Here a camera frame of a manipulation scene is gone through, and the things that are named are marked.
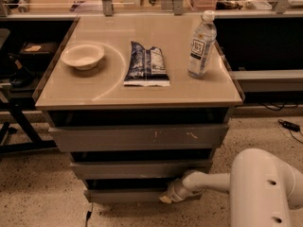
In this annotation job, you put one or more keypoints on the grey bottom drawer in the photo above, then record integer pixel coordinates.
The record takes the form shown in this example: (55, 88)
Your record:
(123, 195)

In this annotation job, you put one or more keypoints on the grey top drawer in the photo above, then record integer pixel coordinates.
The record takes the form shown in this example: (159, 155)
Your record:
(140, 137)

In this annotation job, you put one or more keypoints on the clear plastic water bottle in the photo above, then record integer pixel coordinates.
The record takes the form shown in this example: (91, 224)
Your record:
(201, 45)

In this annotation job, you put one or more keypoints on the grey drawer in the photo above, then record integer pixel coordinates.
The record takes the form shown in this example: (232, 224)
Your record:
(140, 137)
(137, 169)
(123, 195)

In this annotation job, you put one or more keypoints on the black folding stand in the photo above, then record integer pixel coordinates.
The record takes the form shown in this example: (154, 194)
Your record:
(35, 141)

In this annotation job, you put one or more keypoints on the black power adapter with cable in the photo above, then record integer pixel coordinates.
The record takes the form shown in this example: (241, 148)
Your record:
(292, 128)

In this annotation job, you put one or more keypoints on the white ceramic bowl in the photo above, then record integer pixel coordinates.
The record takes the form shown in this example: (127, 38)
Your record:
(83, 56)

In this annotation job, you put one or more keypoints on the blue chip bag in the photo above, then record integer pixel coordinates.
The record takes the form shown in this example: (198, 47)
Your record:
(146, 67)

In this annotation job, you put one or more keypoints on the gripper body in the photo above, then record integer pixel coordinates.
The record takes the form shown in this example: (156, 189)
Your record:
(174, 192)

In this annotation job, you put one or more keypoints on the dark box on shelf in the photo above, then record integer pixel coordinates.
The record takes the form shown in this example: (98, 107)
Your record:
(38, 51)

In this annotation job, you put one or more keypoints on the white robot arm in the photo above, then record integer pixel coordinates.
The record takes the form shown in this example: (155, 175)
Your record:
(263, 189)

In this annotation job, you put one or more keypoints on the grey middle drawer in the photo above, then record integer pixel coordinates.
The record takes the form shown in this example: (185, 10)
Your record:
(137, 169)

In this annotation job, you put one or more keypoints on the grey drawer cabinet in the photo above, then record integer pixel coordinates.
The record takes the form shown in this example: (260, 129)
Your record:
(98, 97)

